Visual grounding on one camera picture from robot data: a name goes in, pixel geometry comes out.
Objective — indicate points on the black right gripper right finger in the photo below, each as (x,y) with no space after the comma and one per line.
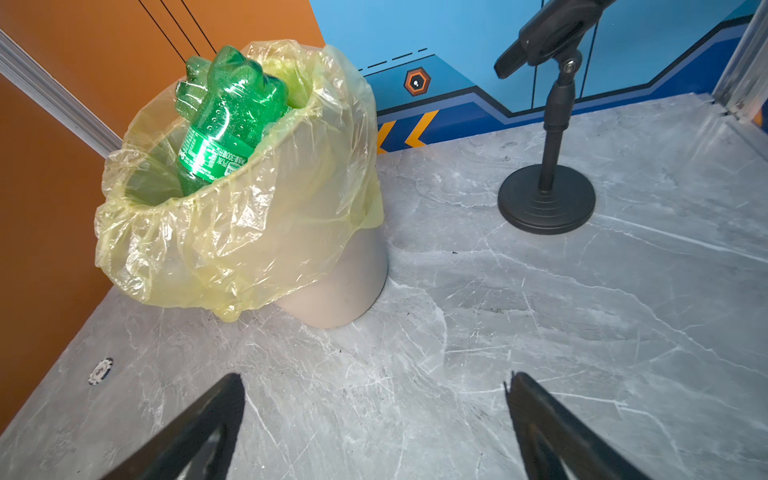
(554,443)

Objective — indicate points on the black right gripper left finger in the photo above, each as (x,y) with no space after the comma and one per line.
(197,444)

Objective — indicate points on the green bottle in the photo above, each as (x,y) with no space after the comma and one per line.
(229,103)

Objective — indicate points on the beige bin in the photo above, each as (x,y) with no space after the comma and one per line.
(349,290)

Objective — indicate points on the yellow plastic bin liner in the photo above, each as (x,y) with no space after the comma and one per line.
(275,225)

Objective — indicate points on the blue white poker chip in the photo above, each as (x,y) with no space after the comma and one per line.
(100,371)

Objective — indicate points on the black microphone stand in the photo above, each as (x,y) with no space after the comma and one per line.
(549,198)

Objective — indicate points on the black microphone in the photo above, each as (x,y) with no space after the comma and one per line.
(557,27)

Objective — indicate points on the aluminium corner post right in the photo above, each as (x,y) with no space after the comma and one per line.
(742,89)

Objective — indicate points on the aluminium corner post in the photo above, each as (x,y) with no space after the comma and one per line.
(742,89)
(33,80)

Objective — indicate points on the aluminium corner post left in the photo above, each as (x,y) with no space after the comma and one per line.
(33,80)

